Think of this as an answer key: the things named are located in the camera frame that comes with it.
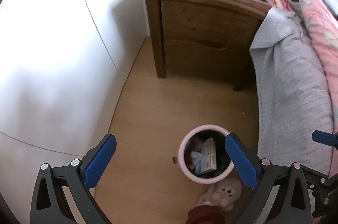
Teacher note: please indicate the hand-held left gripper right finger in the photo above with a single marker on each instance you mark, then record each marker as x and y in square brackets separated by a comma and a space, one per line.
[241, 158]

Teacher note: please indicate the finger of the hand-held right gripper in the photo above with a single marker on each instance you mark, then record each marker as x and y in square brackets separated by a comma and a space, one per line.
[324, 177]
[323, 137]

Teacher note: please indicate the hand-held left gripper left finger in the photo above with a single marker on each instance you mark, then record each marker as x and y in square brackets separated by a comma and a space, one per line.
[100, 158]

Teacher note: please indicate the white blue medicine box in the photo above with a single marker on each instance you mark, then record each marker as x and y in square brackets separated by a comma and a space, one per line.
[208, 152]

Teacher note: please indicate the pink trash bin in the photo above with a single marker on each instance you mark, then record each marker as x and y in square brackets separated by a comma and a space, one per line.
[181, 146]

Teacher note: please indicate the beige teddy bear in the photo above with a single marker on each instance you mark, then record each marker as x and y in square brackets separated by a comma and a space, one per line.
[227, 192]

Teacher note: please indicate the person's red trouser leg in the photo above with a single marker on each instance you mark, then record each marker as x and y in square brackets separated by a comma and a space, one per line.
[203, 214]

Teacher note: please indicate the grey striped bed sheet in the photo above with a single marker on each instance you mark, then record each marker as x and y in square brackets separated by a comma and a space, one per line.
[290, 76]

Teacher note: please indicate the pink floral duvet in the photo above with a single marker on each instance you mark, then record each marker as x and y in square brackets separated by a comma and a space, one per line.
[322, 28]

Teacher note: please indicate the wooden nightstand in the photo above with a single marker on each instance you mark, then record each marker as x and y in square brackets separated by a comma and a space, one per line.
[200, 28]

